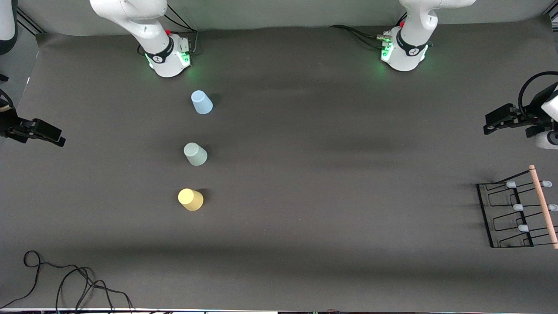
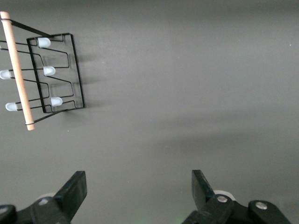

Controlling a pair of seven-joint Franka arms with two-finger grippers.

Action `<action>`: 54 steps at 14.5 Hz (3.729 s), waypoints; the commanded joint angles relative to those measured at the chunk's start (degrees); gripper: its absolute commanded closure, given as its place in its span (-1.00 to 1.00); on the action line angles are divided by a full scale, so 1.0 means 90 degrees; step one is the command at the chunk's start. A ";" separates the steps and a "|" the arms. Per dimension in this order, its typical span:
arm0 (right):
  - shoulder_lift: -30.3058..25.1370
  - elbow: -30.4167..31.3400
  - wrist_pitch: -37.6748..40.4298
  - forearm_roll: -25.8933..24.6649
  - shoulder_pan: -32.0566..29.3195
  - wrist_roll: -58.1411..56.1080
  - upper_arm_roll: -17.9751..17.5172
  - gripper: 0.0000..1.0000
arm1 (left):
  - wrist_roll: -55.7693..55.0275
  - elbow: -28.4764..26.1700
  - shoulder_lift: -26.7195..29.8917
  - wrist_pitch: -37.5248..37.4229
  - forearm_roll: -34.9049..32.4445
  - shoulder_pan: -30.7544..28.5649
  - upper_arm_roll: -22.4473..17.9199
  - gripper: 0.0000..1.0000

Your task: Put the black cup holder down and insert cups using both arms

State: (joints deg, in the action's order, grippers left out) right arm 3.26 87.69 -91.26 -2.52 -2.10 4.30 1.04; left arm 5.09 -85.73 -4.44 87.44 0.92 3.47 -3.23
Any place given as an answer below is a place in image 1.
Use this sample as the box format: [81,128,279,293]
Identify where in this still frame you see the dark grey table mat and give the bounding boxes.
[0,17,558,311]

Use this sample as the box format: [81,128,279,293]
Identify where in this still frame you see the black left arm base cables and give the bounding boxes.
[328,24,393,49]

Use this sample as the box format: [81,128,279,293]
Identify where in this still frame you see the black arm base cables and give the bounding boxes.
[163,3,200,55]
[328,24,393,49]

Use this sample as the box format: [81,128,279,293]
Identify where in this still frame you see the yellow plastic cup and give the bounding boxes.
[177,188,204,212]

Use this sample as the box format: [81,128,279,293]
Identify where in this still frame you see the light blue plastic cup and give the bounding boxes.
[191,90,214,115]

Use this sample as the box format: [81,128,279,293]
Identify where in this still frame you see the loose black cable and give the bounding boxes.
[0,250,134,311]

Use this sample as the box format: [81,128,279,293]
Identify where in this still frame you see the black left gripper cable loop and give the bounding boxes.
[517,71,558,127]

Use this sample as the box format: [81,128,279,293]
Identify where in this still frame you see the black wire cup holder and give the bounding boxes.
[476,164,558,250]

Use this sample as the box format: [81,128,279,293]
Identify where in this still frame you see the pale green plastic cup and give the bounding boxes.
[183,142,208,167]

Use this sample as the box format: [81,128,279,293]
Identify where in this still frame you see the black right arm base cables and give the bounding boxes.
[163,3,200,55]

